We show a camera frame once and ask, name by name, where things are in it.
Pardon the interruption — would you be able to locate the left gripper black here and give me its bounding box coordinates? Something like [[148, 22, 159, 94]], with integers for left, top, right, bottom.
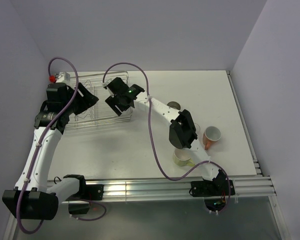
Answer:
[[62, 82, 98, 116]]

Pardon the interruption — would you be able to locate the pale yellow ceramic mug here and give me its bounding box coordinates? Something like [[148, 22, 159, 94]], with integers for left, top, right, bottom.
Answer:
[[173, 148, 195, 167]]

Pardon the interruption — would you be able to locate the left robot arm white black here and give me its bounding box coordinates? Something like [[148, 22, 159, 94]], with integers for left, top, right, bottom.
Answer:
[[2, 83, 99, 220]]

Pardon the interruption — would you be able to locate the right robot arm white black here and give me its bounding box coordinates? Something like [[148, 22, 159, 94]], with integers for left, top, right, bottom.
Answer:
[[102, 77, 235, 197]]

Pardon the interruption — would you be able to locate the small clear glass cup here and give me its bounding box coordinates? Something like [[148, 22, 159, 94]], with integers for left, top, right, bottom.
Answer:
[[194, 123, 201, 135]]

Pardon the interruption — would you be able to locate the orange ceramic mug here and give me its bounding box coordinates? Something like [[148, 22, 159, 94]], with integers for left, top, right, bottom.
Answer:
[[202, 126, 222, 151]]

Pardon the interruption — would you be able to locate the wire dish rack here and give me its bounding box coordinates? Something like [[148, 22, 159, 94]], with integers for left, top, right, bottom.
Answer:
[[65, 71, 133, 132]]

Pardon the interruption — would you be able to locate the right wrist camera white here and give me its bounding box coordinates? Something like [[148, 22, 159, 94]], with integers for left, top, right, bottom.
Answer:
[[102, 78, 113, 89]]

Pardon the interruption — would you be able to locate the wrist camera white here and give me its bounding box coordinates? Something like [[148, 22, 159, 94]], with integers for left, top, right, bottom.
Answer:
[[102, 78, 113, 89], [49, 72, 71, 85]]

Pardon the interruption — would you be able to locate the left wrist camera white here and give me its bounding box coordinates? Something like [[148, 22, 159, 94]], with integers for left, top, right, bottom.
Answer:
[[49, 72, 71, 85]]

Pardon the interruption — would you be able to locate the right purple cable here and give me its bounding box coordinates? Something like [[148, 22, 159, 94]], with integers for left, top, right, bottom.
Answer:
[[101, 62, 237, 216]]

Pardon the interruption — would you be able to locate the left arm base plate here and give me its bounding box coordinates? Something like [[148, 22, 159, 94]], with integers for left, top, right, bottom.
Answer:
[[71, 184, 104, 201]]

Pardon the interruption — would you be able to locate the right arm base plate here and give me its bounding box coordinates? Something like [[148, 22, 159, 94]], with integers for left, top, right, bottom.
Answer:
[[189, 180, 236, 198]]

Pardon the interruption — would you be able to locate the aluminium rail frame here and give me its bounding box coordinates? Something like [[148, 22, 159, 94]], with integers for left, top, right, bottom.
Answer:
[[86, 175, 277, 203]]

